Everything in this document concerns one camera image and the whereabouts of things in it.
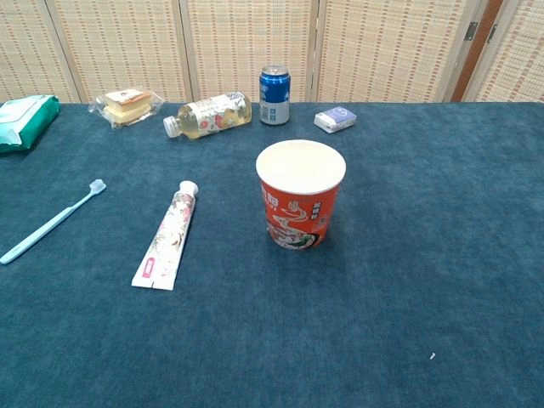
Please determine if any red paper noodle cup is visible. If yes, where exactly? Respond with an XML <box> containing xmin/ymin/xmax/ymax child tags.
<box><xmin>255</xmin><ymin>139</ymin><xmax>347</xmax><ymax>252</ymax></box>

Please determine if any floral white toothpaste tube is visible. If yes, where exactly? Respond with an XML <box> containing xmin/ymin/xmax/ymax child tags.
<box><xmin>131</xmin><ymin>179</ymin><xmax>200</xmax><ymax>292</ymax></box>

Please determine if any light blue toothbrush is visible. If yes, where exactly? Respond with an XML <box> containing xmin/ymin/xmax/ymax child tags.
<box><xmin>0</xmin><ymin>178</ymin><xmax>107</xmax><ymax>265</ymax></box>

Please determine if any blue white tissue pack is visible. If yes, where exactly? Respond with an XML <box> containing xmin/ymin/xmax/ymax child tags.
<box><xmin>313</xmin><ymin>105</ymin><xmax>358</xmax><ymax>134</ymax></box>

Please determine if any blue drink can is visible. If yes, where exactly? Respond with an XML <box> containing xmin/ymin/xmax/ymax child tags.
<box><xmin>258</xmin><ymin>64</ymin><xmax>292</xmax><ymax>126</ymax></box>

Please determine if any floral label tea bottle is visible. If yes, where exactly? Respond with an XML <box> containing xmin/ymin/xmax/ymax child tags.
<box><xmin>162</xmin><ymin>90</ymin><xmax>253</xmax><ymax>140</ymax></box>

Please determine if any blue table cloth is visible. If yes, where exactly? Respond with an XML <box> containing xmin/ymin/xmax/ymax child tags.
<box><xmin>0</xmin><ymin>101</ymin><xmax>544</xmax><ymax>408</ymax></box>

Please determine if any woven bamboo folding screen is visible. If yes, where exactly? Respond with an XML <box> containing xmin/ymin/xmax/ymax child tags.
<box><xmin>0</xmin><ymin>0</ymin><xmax>544</xmax><ymax>104</ymax></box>

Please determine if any plastic wrapped sandwich cake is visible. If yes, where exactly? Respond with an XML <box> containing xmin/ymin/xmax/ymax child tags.
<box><xmin>88</xmin><ymin>88</ymin><xmax>166</xmax><ymax>130</ymax></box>

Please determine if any green wet wipes pack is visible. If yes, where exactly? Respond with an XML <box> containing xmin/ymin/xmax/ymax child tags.
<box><xmin>0</xmin><ymin>94</ymin><xmax>61</xmax><ymax>155</ymax></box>

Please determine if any brown wooden post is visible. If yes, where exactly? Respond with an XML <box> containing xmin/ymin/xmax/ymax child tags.
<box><xmin>450</xmin><ymin>0</ymin><xmax>505</xmax><ymax>102</ymax></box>

